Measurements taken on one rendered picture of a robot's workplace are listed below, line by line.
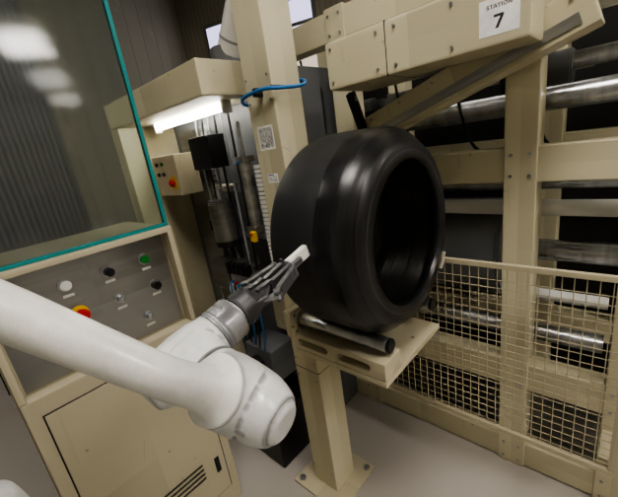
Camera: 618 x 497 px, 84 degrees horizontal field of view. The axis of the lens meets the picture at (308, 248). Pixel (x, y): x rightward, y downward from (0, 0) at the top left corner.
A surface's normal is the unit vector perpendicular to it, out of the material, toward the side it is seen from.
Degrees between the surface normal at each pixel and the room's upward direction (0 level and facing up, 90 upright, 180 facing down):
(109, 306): 90
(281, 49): 90
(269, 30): 90
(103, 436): 90
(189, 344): 19
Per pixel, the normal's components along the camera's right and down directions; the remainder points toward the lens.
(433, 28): -0.66, 0.31
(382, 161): 0.64, -0.04
